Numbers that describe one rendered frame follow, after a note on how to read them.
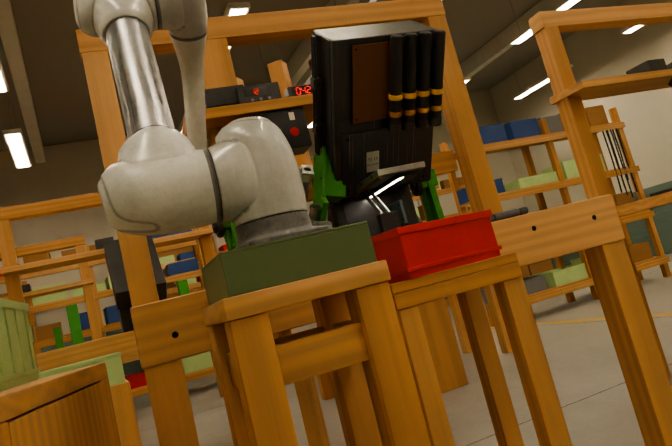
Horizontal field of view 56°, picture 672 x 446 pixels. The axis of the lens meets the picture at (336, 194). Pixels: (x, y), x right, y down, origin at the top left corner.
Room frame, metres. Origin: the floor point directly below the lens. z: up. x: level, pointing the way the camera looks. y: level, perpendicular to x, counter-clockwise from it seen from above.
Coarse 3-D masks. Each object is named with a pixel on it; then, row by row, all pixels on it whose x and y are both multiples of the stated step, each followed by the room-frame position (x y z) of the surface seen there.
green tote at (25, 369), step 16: (0, 304) 1.18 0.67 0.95; (16, 304) 1.31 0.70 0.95; (0, 320) 1.18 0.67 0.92; (16, 320) 1.29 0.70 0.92; (0, 336) 1.16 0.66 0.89; (16, 336) 1.28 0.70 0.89; (0, 352) 1.13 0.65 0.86; (16, 352) 1.26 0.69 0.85; (32, 352) 1.40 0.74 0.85; (0, 368) 1.13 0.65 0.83; (16, 368) 1.24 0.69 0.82; (32, 368) 1.37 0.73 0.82; (0, 384) 1.11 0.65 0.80; (16, 384) 1.22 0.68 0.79
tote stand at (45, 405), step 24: (24, 384) 1.23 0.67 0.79; (48, 384) 1.08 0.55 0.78; (72, 384) 1.21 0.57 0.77; (96, 384) 1.38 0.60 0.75; (0, 408) 0.87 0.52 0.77; (24, 408) 0.96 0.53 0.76; (48, 408) 1.06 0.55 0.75; (72, 408) 1.19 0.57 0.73; (96, 408) 1.35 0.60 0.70; (0, 432) 0.86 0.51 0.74; (24, 432) 0.94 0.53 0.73; (48, 432) 1.04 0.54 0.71; (72, 432) 1.16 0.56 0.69; (96, 432) 1.31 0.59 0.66
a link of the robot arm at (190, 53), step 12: (204, 36) 1.61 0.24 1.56; (180, 48) 1.61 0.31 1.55; (192, 48) 1.61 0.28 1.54; (204, 48) 1.64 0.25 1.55; (180, 60) 1.65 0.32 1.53; (192, 60) 1.64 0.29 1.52; (192, 72) 1.67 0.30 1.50; (192, 84) 1.69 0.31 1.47; (192, 96) 1.70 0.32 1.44; (204, 96) 1.73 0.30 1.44; (192, 108) 1.71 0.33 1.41; (204, 108) 1.73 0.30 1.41; (192, 120) 1.72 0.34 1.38; (204, 120) 1.74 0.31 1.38; (192, 132) 1.73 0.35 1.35; (204, 132) 1.74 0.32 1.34; (192, 144) 1.74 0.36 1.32; (204, 144) 1.75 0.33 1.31
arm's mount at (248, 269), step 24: (288, 240) 1.15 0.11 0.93; (312, 240) 1.16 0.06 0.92; (336, 240) 1.18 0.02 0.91; (360, 240) 1.20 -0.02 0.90; (216, 264) 1.16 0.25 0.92; (240, 264) 1.12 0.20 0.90; (264, 264) 1.13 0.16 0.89; (288, 264) 1.15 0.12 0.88; (312, 264) 1.16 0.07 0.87; (336, 264) 1.18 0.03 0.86; (360, 264) 1.19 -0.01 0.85; (216, 288) 1.22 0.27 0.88; (240, 288) 1.11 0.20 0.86; (264, 288) 1.13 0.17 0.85
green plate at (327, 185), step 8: (320, 152) 1.99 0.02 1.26; (320, 160) 1.99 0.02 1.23; (328, 160) 1.99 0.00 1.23; (320, 168) 1.99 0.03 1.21; (328, 168) 1.98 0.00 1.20; (320, 176) 1.98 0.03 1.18; (328, 176) 1.98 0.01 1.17; (320, 184) 1.98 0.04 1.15; (328, 184) 1.98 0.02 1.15; (336, 184) 1.99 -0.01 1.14; (320, 192) 1.98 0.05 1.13; (328, 192) 1.98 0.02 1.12; (336, 192) 1.98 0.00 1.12; (344, 192) 1.99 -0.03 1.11; (328, 200) 2.04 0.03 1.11; (336, 200) 2.04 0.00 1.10
